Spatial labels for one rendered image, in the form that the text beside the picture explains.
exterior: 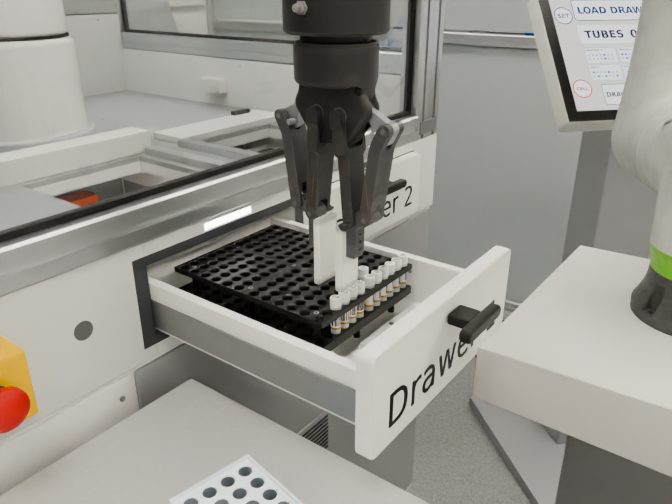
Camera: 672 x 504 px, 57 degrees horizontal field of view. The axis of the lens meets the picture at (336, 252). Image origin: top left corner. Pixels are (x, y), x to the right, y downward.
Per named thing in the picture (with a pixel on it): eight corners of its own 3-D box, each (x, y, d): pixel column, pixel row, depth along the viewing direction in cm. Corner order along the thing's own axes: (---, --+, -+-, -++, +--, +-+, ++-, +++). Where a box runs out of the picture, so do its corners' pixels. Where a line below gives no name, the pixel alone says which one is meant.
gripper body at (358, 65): (400, 36, 54) (396, 141, 57) (323, 32, 58) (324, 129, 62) (351, 43, 48) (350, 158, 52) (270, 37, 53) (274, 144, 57)
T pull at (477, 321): (501, 315, 63) (502, 303, 62) (468, 347, 57) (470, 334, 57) (468, 305, 65) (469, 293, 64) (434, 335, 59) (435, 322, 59)
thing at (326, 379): (483, 319, 75) (488, 274, 73) (364, 432, 56) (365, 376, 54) (246, 242, 97) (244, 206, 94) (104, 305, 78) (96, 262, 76)
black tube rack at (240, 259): (409, 310, 76) (412, 263, 74) (322, 377, 63) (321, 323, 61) (276, 265, 88) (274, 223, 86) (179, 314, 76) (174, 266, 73)
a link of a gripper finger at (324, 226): (318, 221, 60) (312, 219, 60) (319, 285, 62) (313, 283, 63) (337, 212, 62) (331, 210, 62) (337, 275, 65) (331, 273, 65)
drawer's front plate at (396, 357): (501, 328, 76) (511, 246, 71) (370, 464, 55) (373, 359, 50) (488, 324, 77) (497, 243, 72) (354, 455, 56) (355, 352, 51)
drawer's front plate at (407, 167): (418, 210, 115) (421, 152, 111) (323, 261, 94) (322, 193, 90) (410, 208, 116) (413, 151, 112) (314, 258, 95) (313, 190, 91)
